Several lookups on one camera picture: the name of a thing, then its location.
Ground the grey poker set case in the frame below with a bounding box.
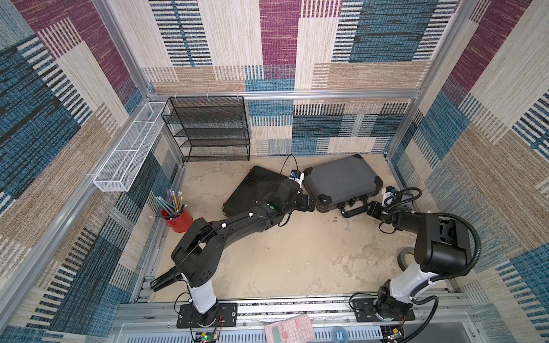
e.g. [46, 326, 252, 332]
[303, 154, 383, 213]

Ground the red pencil cup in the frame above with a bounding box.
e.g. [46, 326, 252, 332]
[161, 207, 194, 233]

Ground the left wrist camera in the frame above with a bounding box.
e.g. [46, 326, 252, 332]
[289, 169, 305, 187]

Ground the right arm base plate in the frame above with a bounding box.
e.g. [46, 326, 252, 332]
[350, 297, 416, 322]

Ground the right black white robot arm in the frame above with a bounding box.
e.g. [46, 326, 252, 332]
[367, 202, 482, 321]

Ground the black stapler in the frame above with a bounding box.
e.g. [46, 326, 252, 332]
[150, 267, 187, 292]

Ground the black poker set case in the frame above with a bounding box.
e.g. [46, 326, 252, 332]
[222, 166, 287, 217]

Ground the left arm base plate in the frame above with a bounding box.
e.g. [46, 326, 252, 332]
[176, 302, 238, 329]

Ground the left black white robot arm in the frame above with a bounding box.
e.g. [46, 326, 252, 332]
[172, 180, 315, 322]

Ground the pink calculator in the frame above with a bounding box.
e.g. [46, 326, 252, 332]
[264, 314, 315, 343]

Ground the blue tape roll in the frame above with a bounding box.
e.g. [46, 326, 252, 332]
[332, 327, 349, 343]

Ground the black mesh shelf rack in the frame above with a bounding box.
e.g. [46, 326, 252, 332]
[162, 97, 251, 162]

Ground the bundle of coloured pencils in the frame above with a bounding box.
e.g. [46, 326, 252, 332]
[153, 189, 187, 220]

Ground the white wire mesh basket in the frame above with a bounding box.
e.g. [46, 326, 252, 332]
[93, 102, 165, 192]

